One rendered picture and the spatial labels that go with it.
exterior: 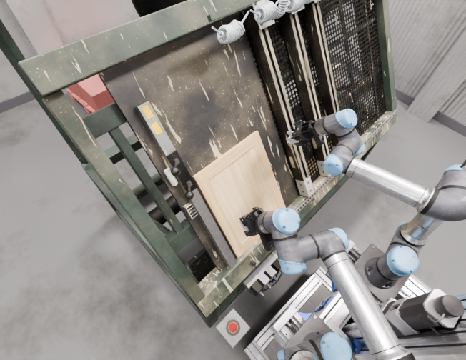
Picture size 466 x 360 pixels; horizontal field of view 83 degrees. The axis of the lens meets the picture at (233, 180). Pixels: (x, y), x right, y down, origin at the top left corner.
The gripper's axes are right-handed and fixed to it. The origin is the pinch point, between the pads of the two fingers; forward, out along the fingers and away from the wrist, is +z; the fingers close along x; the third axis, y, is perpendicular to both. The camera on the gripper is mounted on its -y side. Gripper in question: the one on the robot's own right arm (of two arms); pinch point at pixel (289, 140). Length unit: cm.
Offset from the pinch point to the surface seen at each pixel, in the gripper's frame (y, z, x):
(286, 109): -2.0, 7.6, -20.8
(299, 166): -25.7, 17.1, 2.7
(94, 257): 50, 177, 86
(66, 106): 92, 5, 20
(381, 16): -66, -5, -119
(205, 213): 27, 23, 42
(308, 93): -14.0, 5.1, -35.7
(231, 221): 8, 28, 43
